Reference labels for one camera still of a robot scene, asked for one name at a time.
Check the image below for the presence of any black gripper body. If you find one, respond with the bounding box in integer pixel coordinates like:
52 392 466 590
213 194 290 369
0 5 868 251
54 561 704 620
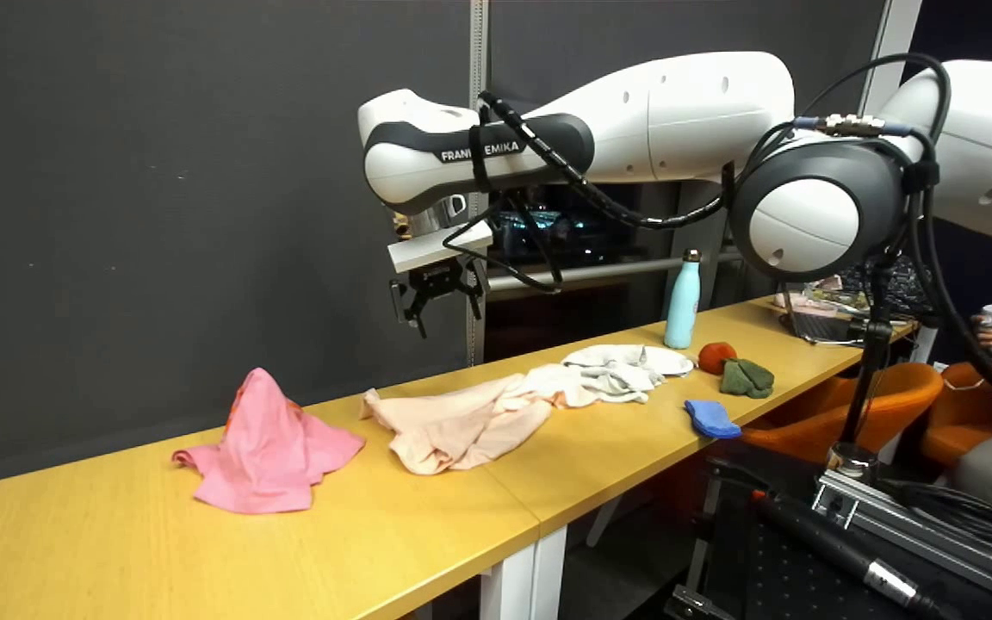
387 253 489 314

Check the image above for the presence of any light blue bottle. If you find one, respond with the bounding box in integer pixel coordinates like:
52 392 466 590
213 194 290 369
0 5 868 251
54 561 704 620
661 244 711 354

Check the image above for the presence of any black tool handle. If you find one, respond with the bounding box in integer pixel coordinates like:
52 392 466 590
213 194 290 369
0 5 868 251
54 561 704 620
743 486 951 620

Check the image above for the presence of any peach shirt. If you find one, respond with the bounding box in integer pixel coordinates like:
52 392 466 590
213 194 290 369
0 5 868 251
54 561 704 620
357 362 576 477

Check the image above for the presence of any aluminium extrusion bar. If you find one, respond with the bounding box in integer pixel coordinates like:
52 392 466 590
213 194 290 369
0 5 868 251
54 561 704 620
807 460 992 597

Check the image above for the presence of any white window pillar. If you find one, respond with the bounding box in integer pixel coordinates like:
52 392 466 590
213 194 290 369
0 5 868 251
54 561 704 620
862 0 926 117

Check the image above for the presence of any bowl with contents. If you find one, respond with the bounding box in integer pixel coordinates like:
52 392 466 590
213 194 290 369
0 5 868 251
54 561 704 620
775 272 877 349

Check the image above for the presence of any silver handrail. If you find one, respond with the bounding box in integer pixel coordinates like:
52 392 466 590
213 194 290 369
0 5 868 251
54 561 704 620
482 251 739 296

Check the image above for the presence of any black perforated board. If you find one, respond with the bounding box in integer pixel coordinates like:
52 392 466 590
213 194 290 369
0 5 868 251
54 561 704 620
694 459 992 620

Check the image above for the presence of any white table leg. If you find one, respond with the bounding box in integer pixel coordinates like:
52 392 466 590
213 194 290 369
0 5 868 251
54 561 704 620
475 522 576 620

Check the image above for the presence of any blue cloth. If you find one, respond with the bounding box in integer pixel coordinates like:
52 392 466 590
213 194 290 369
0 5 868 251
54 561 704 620
683 396 747 447

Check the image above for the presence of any black camera tripod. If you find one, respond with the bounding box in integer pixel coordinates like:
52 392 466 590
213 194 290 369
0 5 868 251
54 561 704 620
829 272 926 474

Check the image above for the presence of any pink cloth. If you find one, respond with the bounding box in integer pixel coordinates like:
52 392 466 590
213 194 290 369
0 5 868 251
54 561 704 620
170 362 367 516

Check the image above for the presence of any grey white towel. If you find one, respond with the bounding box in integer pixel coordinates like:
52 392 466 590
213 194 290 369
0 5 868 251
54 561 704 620
520 341 689 408

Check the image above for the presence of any red radish plush toy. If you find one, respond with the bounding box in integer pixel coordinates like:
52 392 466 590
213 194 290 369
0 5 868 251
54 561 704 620
693 336 777 403

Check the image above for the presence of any window frame pillar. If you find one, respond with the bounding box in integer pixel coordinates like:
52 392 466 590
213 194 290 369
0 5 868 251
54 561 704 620
463 0 499 369

